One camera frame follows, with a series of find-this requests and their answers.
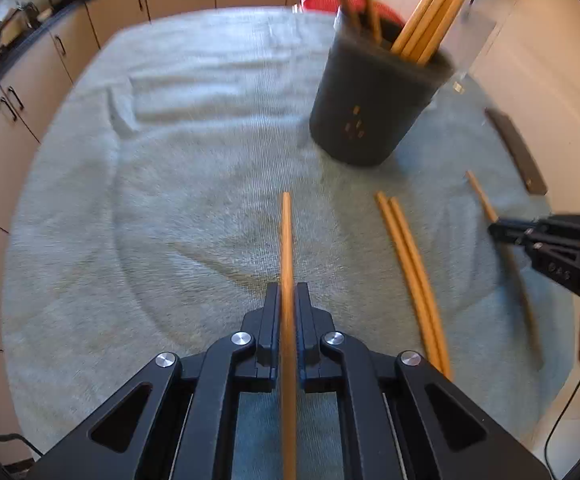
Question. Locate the bunch of chopsticks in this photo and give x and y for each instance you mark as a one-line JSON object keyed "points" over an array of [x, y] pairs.
{"points": [[429, 15]]}

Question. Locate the black flat bar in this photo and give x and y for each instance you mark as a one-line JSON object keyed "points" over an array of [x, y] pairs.
{"points": [[517, 152]]}

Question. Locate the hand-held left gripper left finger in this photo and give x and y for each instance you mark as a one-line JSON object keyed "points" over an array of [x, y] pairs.
{"points": [[272, 320]]}

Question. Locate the black perforated utensil holder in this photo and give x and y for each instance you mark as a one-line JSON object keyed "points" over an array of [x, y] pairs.
{"points": [[364, 100]]}

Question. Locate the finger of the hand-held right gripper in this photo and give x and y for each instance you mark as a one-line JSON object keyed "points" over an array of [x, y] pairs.
{"points": [[534, 230]]}

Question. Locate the grey-green table cloth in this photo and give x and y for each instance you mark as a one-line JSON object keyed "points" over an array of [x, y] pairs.
{"points": [[170, 185]]}

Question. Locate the red plastic basket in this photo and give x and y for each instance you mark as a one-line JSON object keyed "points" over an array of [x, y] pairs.
{"points": [[320, 0]]}

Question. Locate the orange wooden chopstick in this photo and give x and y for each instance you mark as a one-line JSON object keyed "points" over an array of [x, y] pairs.
{"points": [[419, 270], [407, 270], [482, 197], [288, 260]]}

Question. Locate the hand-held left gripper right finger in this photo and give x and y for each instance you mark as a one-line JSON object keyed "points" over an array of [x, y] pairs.
{"points": [[304, 320]]}

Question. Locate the black kitchen countertop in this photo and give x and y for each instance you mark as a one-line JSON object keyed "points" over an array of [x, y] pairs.
{"points": [[30, 25]]}

